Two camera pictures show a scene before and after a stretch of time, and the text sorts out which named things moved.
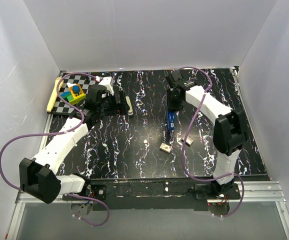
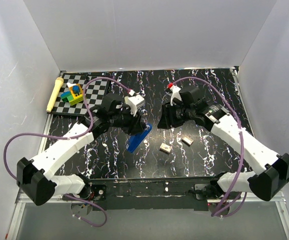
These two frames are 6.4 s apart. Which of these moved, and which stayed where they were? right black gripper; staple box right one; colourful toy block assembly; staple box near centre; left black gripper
Moved: right black gripper; left black gripper
Stayed: staple box right one; staple box near centre; colourful toy block assembly
